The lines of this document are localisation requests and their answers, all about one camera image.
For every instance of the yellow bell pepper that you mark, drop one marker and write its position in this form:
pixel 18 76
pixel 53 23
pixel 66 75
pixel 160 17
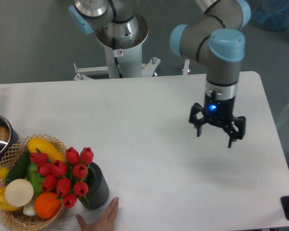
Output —
pixel 4 204

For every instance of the red tulip bouquet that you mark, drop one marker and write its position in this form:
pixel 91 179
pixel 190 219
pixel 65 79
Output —
pixel 70 178

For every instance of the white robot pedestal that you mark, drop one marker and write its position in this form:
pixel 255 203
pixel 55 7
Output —
pixel 121 63

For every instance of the woven wicker basket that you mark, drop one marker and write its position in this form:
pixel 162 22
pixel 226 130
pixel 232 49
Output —
pixel 16 220

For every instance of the white leek stalk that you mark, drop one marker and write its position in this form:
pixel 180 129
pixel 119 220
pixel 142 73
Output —
pixel 28 209

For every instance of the orange fruit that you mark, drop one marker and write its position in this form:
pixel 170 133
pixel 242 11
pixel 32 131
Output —
pixel 47 205

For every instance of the dark grey ribbed vase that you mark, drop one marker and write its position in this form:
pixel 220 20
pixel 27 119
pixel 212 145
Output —
pixel 98 192

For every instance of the green cucumber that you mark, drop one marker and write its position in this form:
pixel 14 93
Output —
pixel 19 169

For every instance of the white round onion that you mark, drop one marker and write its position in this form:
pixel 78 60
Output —
pixel 19 192

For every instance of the green lettuce leaf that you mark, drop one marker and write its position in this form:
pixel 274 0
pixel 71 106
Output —
pixel 35 179

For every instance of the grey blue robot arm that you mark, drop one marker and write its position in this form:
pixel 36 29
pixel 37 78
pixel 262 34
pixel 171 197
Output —
pixel 216 42

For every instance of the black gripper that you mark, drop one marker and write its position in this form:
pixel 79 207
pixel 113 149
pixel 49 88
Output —
pixel 220 114

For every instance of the blue plastic bag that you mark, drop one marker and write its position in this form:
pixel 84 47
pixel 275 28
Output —
pixel 271 15

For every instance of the bare human hand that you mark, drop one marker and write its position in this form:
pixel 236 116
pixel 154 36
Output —
pixel 105 222

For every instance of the yellow squash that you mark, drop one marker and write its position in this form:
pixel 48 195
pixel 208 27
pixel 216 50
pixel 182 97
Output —
pixel 46 147

